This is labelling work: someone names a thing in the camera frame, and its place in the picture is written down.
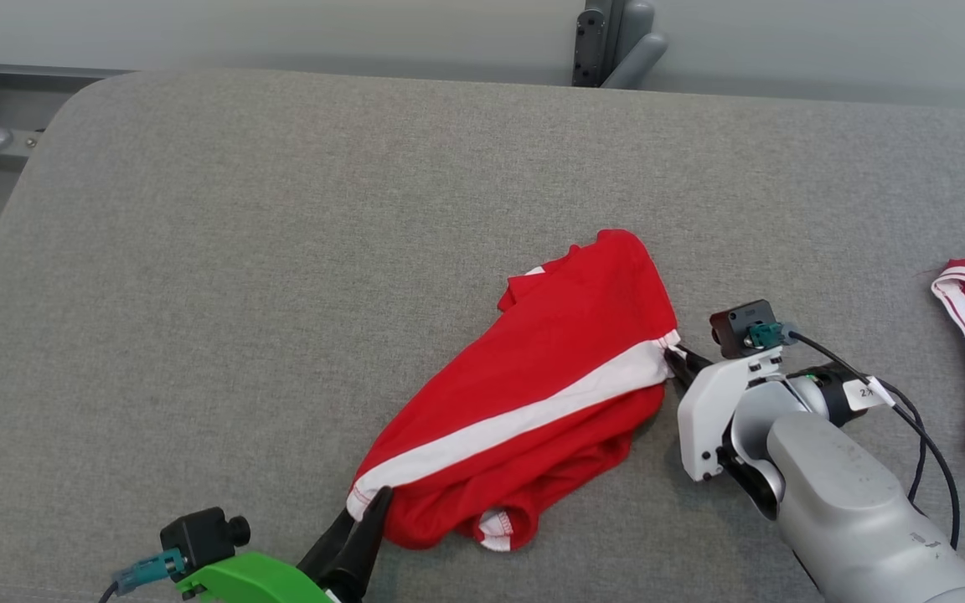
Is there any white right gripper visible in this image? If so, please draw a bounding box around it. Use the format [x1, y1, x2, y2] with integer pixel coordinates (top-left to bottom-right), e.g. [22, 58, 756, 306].
[665, 343, 785, 482]

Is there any white cable tag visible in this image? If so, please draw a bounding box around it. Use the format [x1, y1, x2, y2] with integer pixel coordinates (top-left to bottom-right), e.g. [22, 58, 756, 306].
[843, 377, 894, 411]

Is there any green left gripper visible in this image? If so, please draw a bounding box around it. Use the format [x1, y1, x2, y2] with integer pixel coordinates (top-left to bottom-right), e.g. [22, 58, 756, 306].
[174, 486, 394, 603]

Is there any red garment broad white stripe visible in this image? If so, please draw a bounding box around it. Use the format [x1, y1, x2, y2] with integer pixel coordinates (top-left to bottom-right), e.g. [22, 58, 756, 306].
[347, 229, 683, 554]

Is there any left camera cable teal plug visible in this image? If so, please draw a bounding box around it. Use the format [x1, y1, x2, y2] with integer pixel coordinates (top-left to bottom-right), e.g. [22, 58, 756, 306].
[97, 549, 186, 603]

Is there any grey fabric sofa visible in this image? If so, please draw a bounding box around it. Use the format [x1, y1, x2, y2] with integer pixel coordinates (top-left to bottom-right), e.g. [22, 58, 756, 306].
[0, 69, 965, 603]

